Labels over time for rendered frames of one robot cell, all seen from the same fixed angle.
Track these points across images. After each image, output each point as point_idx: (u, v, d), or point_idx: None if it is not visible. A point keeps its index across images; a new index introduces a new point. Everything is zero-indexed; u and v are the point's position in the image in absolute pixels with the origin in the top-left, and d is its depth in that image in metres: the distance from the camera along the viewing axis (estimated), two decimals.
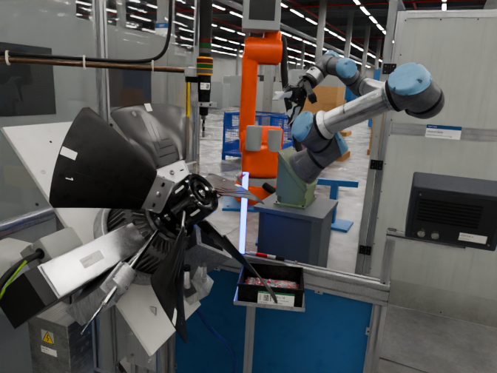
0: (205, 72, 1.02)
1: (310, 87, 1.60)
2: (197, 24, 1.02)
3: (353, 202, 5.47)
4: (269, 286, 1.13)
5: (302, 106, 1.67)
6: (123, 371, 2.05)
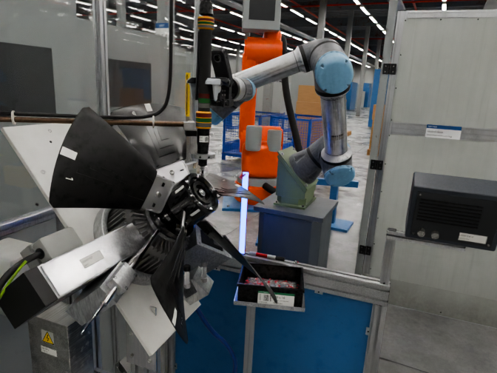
0: (203, 126, 1.06)
1: None
2: (197, 80, 1.06)
3: (353, 202, 5.47)
4: (269, 286, 1.13)
5: (225, 79, 1.09)
6: (123, 371, 2.05)
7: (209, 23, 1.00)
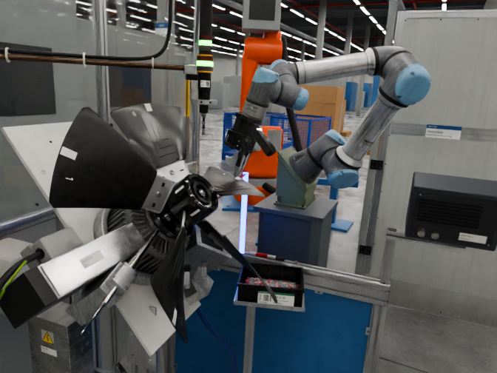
0: (205, 70, 1.02)
1: (262, 139, 1.24)
2: (197, 21, 1.02)
3: (353, 202, 5.47)
4: (269, 286, 1.13)
5: (251, 152, 1.33)
6: (123, 371, 2.05)
7: None
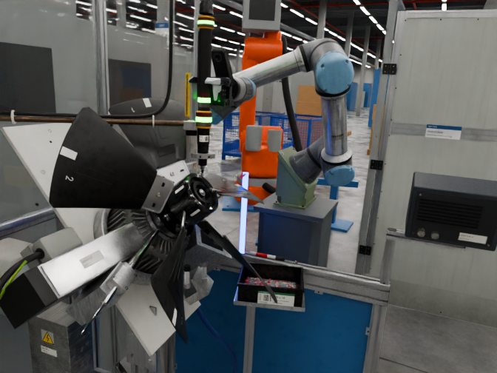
0: (203, 126, 1.06)
1: None
2: None
3: (353, 202, 5.47)
4: (175, 320, 0.78)
5: (226, 78, 1.09)
6: (123, 371, 2.05)
7: (209, 22, 1.00)
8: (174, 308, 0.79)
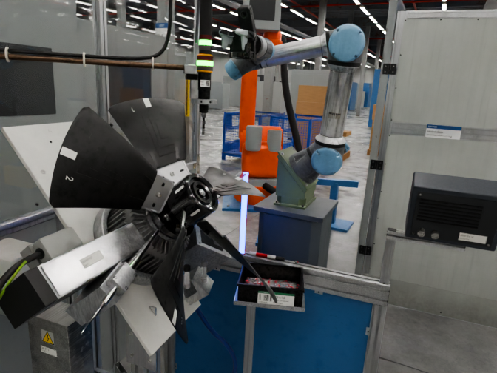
0: (205, 69, 1.02)
1: (241, 22, 1.29)
2: (197, 21, 1.02)
3: (353, 202, 5.47)
4: (175, 320, 0.78)
5: (251, 32, 1.22)
6: (123, 371, 2.05)
7: None
8: (174, 308, 0.79)
